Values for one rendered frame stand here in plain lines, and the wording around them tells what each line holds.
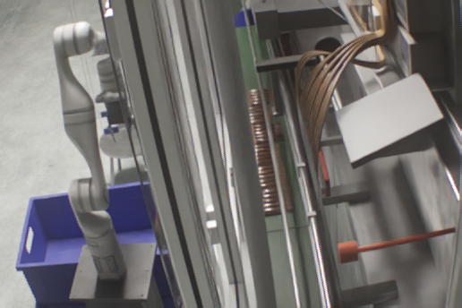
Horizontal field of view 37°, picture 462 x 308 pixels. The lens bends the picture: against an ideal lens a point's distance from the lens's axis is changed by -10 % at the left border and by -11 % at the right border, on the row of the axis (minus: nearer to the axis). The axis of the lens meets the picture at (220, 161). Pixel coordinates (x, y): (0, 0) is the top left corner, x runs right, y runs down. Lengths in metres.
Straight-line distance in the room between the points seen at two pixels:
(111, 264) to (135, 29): 1.41
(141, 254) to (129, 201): 0.56
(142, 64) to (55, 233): 2.14
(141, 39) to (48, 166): 3.02
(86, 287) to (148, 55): 1.45
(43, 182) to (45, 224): 0.82
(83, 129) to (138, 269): 0.47
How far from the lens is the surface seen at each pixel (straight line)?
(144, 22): 0.75
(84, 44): 1.92
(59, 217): 2.83
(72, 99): 1.93
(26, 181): 3.71
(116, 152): 3.23
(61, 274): 2.51
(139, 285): 2.12
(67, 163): 3.73
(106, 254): 2.09
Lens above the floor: 1.99
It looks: 35 degrees down
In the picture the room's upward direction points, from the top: 10 degrees counter-clockwise
